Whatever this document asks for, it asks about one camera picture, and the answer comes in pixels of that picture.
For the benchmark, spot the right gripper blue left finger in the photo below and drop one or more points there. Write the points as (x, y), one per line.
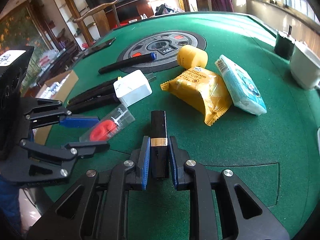
(142, 167)

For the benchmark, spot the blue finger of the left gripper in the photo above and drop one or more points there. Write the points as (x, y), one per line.
(86, 149)
(78, 121)

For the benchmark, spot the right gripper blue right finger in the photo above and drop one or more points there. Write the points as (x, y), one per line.
(178, 157)

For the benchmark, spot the black gold lighter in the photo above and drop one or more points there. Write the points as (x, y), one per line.
(159, 159)

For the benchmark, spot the black marker purple cap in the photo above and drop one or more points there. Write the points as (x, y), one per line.
(93, 104)

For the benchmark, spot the black marker yellow cap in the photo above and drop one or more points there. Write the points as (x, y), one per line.
(84, 96)

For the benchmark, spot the yellow cracker packet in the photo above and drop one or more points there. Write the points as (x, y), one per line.
(202, 89)

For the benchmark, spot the white power adapter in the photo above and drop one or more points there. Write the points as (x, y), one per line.
(133, 87)

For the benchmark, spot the light blue tissue pack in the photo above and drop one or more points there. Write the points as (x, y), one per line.
(242, 89)

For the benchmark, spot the yellow round container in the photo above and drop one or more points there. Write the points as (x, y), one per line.
(189, 57)

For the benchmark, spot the black marker blue cap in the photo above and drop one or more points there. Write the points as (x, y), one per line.
(128, 62)

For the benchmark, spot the cardboard box tray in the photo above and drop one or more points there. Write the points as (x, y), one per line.
(58, 88)

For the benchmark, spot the black glass side table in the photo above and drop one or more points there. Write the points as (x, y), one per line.
(59, 64)

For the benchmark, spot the black smartphone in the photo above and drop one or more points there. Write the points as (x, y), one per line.
(97, 48)

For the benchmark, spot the wooden armchair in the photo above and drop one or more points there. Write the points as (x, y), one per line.
(100, 18)

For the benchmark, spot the round table centre control panel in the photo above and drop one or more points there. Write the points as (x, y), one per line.
(165, 45)

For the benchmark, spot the dark green cylinder motor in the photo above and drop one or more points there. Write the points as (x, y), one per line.
(284, 44)

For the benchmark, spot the white ceramic mug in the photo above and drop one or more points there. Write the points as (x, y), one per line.
(304, 66)

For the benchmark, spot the flower wall painting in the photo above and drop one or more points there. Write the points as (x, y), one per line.
(20, 27)

